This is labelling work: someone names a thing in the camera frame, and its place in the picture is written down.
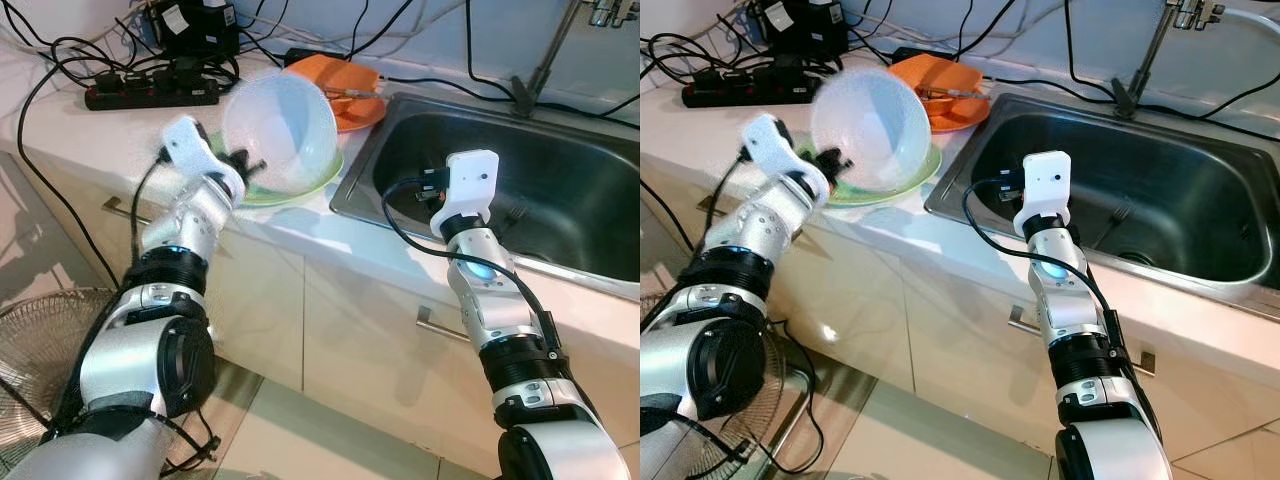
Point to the white translucent bowl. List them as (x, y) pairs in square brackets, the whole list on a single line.
[(870, 125), (285, 125)]

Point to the green plastic plate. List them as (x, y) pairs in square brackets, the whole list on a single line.
[(310, 192), (900, 196)]

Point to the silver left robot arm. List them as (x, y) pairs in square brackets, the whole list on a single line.
[(700, 370), (150, 350)]

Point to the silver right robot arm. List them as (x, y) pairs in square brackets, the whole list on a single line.
[(1070, 320), (495, 310)]

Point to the white kitchen cabinet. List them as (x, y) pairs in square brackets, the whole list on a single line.
[(940, 340), (350, 340)]

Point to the orange plastic plate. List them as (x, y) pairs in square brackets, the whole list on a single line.
[(360, 115), (960, 118)]

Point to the black power strip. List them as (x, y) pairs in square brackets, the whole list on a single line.
[(150, 97), (750, 95)]

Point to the metal spoon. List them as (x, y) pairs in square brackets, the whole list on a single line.
[(355, 93), (955, 93)]

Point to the black power adapter box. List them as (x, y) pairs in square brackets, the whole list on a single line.
[(810, 40), (200, 40)]

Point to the stainless steel sink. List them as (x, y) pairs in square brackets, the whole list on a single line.
[(580, 170), (1180, 160)]

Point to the dark metal faucet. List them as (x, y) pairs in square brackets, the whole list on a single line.
[(1150, 52), (549, 50)]

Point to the grey floor fan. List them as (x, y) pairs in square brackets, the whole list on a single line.
[(790, 390), (40, 340)]

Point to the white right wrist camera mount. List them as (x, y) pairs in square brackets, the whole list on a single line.
[(472, 180), (1045, 180)]

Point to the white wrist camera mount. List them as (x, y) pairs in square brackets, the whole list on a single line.
[(190, 145), (775, 145), (1045, 180), (472, 180)]

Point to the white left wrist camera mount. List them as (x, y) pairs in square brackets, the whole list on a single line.
[(775, 145), (190, 145)]

